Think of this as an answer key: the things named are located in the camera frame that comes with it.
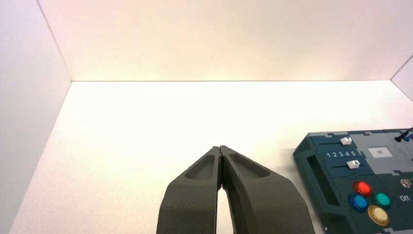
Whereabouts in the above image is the teal grey control panel box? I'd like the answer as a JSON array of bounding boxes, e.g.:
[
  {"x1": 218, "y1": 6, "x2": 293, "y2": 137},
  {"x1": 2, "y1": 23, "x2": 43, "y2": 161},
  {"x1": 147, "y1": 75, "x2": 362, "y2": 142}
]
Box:
[{"x1": 292, "y1": 129, "x2": 413, "y2": 234}]

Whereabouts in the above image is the red push button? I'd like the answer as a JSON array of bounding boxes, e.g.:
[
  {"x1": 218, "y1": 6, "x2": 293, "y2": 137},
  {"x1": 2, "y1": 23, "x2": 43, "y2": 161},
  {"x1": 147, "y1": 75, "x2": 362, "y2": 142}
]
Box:
[{"x1": 352, "y1": 180, "x2": 373, "y2": 198}]

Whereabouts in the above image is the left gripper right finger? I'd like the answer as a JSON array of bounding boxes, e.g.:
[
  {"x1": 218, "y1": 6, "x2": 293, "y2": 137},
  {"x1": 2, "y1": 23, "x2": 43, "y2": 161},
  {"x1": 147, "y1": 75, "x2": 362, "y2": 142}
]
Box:
[{"x1": 219, "y1": 145, "x2": 316, "y2": 234}]

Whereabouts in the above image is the white label plate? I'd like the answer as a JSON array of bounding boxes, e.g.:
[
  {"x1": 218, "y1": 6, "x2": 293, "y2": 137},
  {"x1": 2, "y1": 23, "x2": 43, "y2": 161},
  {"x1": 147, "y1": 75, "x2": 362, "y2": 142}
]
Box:
[{"x1": 368, "y1": 147, "x2": 394, "y2": 159}]

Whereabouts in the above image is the yellow push button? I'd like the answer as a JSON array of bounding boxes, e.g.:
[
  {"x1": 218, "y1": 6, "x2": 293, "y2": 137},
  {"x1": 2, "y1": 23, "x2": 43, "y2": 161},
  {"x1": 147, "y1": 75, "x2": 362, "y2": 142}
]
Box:
[{"x1": 367, "y1": 205, "x2": 390, "y2": 227}]

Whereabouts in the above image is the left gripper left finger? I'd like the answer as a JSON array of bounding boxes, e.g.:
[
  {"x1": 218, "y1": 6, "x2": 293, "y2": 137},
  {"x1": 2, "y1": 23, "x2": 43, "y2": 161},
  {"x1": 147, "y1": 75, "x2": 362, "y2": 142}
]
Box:
[{"x1": 155, "y1": 146, "x2": 223, "y2": 234}]

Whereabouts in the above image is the green push button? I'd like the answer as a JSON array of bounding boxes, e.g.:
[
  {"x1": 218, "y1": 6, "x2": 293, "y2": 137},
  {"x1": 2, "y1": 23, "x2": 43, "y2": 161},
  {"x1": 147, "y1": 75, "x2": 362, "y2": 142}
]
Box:
[{"x1": 373, "y1": 193, "x2": 392, "y2": 210}]

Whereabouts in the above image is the black patch cable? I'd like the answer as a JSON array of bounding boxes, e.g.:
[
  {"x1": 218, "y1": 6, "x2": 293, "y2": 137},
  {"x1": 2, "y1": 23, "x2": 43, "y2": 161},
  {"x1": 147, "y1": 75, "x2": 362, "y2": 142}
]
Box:
[{"x1": 394, "y1": 127, "x2": 413, "y2": 143}]

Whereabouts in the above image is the blue push button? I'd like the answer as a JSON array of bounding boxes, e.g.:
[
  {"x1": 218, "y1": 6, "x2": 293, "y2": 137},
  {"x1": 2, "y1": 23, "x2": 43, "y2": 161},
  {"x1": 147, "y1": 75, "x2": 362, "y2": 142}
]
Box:
[{"x1": 348, "y1": 194, "x2": 369, "y2": 213}]

